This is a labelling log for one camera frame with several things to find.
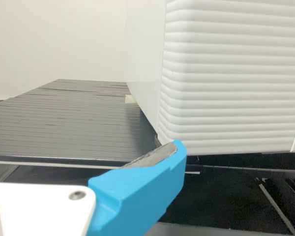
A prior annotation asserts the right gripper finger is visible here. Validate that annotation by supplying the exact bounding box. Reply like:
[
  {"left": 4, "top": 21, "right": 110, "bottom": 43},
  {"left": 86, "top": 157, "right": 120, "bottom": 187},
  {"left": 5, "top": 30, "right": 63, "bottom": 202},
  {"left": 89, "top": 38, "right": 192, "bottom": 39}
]
[{"left": 85, "top": 139, "right": 187, "bottom": 236}]

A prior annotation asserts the white incubator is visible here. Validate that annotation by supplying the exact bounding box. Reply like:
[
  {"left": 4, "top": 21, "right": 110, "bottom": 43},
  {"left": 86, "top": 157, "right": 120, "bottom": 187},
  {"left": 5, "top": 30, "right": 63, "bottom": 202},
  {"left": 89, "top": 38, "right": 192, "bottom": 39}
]
[{"left": 124, "top": 0, "right": 167, "bottom": 135}]

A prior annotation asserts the incubator door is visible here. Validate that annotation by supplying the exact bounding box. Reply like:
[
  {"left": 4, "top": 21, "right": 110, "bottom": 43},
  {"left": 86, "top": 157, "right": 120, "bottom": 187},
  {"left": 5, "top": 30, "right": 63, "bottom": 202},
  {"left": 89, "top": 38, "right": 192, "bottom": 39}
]
[{"left": 155, "top": 0, "right": 295, "bottom": 156}]

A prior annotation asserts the black platform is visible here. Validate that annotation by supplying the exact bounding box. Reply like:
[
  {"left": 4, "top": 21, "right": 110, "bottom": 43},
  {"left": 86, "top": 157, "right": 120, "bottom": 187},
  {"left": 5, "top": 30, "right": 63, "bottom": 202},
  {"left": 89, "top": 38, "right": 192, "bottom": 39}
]
[
  {"left": 0, "top": 78, "right": 202, "bottom": 184},
  {"left": 159, "top": 157, "right": 295, "bottom": 236}
]

